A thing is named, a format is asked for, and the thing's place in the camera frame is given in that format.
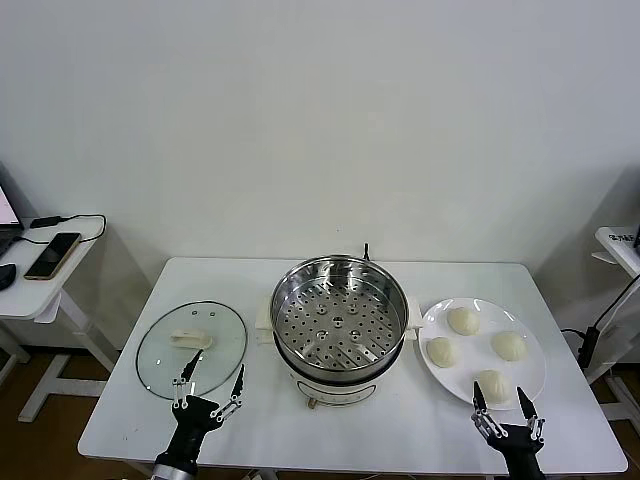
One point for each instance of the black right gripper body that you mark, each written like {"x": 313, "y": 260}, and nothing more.
{"x": 520, "y": 450}

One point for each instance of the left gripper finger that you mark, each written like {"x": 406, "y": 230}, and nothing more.
{"x": 189, "y": 370}
{"x": 239, "y": 382}

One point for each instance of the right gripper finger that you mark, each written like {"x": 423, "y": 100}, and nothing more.
{"x": 479, "y": 397}
{"x": 526, "y": 405}

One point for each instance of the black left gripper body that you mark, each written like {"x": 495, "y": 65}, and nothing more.
{"x": 192, "y": 412}

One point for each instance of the white steamed baozi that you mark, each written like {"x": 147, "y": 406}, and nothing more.
{"x": 442, "y": 351}
{"x": 509, "y": 345}
{"x": 492, "y": 385}
{"x": 462, "y": 320}

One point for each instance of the steel steamer pot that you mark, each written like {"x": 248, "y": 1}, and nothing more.
{"x": 340, "y": 392}

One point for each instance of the stainless steel steamer basket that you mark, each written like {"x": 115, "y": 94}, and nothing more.
{"x": 340, "y": 305}

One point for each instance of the white round plate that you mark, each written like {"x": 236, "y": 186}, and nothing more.
{"x": 480, "y": 360}

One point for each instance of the white side table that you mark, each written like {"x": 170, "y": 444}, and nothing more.
{"x": 30, "y": 295}

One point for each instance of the smartphone with gold edge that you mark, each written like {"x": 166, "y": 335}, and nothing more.
{"x": 52, "y": 255}

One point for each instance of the black power adapter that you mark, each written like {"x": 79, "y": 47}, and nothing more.
{"x": 46, "y": 220}

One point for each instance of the black computer mouse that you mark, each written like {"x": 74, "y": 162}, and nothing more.
{"x": 5, "y": 275}

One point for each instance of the black laptop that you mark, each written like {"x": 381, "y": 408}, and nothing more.
{"x": 6, "y": 205}

